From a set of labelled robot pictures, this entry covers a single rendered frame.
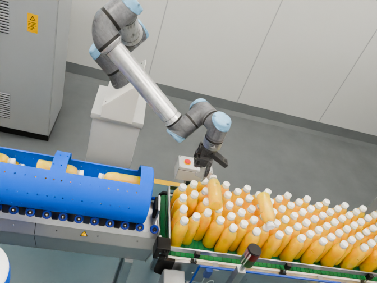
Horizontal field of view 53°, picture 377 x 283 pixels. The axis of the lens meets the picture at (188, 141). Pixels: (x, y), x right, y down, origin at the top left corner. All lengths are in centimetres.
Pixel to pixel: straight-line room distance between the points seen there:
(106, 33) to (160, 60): 287
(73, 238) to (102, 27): 103
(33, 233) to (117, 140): 79
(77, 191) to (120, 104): 68
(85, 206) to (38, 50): 168
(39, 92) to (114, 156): 111
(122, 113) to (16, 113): 151
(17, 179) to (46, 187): 13
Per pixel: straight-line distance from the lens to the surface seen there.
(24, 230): 204
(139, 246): 204
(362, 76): 508
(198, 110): 174
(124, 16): 166
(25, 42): 320
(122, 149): 250
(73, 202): 181
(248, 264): 175
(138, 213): 182
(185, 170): 215
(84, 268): 293
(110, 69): 226
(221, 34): 436
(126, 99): 222
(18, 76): 338
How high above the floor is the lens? 251
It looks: 37 degrees down
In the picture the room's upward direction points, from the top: 21 degrees clockwise
